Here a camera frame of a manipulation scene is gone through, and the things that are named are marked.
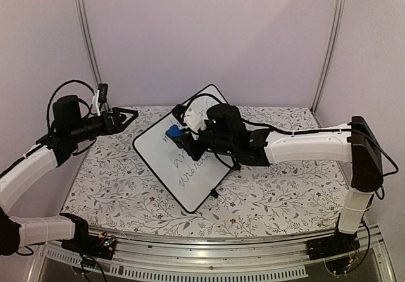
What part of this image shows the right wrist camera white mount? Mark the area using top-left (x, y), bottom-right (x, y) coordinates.
top-left (173, 94), bottom-right (243, 137)

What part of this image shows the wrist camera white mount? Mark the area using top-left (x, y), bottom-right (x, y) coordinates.
top-left (46, 79), bottom-right (109, 128)
top-left (173, 94), bottom-right (243, 137)

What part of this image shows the floral patterned table mat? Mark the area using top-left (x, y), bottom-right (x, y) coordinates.
top-left (62, 106), bottom-right (348, 238)

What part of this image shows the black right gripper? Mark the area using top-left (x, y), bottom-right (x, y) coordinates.
top-left (173, 120), bottom-right (235, 161)

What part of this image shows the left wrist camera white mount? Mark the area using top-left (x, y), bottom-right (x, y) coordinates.
top-left (46, 79), bottom-right (109, 128)

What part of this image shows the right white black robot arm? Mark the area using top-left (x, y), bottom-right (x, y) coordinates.
top-left (166, 116), bottom-right (388, 254)

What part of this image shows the blue whiteboard eraser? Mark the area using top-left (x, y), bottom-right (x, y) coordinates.
top-left (166, 125), bottom-right (184, 138)

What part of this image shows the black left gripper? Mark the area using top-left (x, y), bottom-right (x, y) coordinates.
top-left (69, 106), bottom-right (139, 143)

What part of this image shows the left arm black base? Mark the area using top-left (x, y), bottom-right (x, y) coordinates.
top-left (61, 213), bottom-right (116, 260)

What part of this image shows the right aluminium corner post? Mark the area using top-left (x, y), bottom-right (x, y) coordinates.
top-left (311, 0), bottom-right (345, 115)

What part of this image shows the left aluminium corner post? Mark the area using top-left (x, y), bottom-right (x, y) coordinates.
top-left (75, 0), bottom-right (103, 87)

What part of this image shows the aluminium front rail frame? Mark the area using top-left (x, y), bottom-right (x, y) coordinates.
top-left (28, 224), bottom-right (399, 281)

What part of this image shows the black whiteboard stand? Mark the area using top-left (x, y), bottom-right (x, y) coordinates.
top-left (209, 153), bottom-right (241, 199)

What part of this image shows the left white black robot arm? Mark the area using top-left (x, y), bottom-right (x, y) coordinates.
top-left (1, 106), bottom-right (139, 256)

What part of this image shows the white whiteboard black frame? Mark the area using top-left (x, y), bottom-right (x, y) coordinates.
top-left (132, 84), bottom-right (237, 214)

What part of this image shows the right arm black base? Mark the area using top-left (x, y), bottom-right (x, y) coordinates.
top-left (306, 230), bottom-right (360, 276)

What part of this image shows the aluminium corner post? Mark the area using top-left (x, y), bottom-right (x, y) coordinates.
top-left (311, 0), bottom-right (345, 115)
top-left (75, 0), bottom-right (103, 87)

